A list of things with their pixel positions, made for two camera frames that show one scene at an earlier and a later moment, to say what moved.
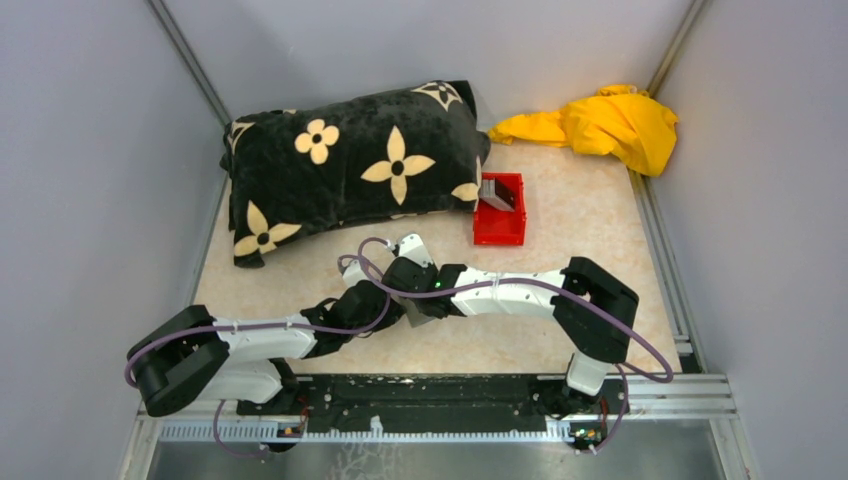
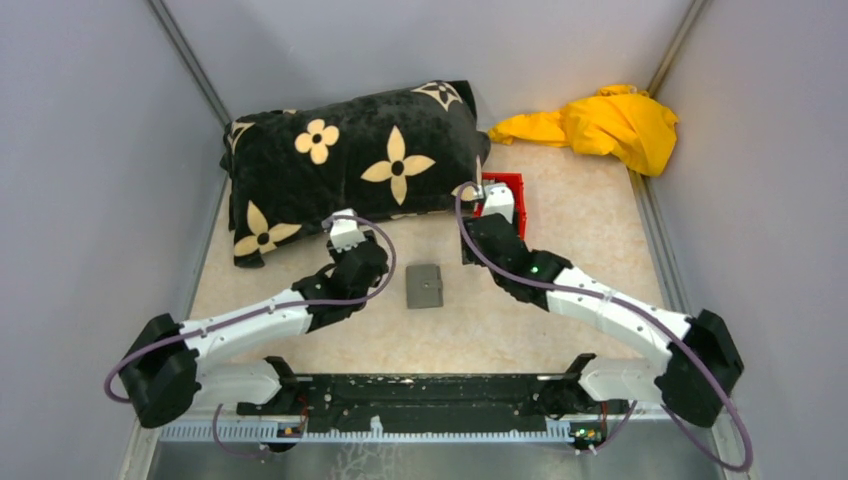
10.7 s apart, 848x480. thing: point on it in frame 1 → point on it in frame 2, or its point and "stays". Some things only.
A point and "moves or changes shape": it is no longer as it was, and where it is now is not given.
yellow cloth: x=621 y=120 stays
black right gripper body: x=420 y=304 → x=471 y=256
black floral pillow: x=409 y=152 stays
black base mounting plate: x=437 y=402 stays
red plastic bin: x=494 y=226 stays
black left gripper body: x=390 y=319 → x=335 y=256
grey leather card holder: x=414 y=317 moves or changes shape
